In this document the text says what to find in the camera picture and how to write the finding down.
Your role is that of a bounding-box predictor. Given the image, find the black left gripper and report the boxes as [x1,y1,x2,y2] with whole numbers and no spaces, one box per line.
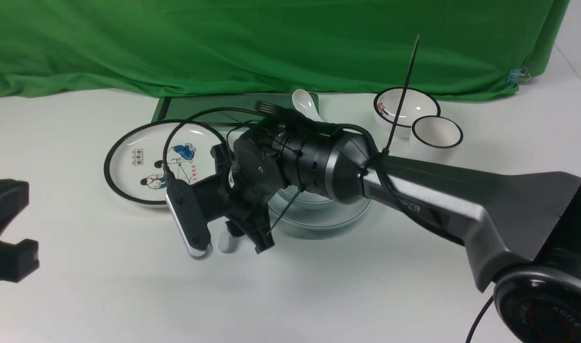
[0,180,40,283]

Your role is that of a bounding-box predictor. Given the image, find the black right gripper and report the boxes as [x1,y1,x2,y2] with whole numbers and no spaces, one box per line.
[191,113,341,254]

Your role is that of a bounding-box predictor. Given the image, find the pale blue ceramic spoon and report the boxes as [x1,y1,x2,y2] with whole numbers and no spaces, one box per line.
[216,222,240,254]

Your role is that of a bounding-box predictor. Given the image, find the pale blue bowl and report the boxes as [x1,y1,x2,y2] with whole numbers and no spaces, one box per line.
[277,185,334,209]

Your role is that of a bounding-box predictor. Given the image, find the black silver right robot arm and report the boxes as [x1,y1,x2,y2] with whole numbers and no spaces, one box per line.
[182,114,581,343]

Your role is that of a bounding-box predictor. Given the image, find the pale blue flat plate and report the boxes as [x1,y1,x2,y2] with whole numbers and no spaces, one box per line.
[281,198,371,232]

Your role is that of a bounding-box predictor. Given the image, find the white plate with cartoon figures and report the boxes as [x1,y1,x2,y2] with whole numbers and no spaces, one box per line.
[104,120,222,208]

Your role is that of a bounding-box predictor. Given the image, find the dark green rectangular tray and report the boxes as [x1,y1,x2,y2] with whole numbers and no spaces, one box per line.
[151,92,294,128]

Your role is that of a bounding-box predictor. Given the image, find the white spoon with print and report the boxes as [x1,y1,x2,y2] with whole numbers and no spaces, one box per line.
[292,89,323,122]

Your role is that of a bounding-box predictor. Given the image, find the white bowl black rim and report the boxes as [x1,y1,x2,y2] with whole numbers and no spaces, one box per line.
[374,87,441,139]

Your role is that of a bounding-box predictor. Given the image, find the white cup black rim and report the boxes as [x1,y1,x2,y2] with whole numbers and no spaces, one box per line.
[409,116,464,164]

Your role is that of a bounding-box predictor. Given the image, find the green backdrop cloth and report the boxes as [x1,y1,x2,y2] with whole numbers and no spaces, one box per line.
[0,0,569,101]

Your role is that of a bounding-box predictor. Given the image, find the blue binder clip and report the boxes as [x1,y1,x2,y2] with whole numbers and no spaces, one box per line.
[506,68,531,85]

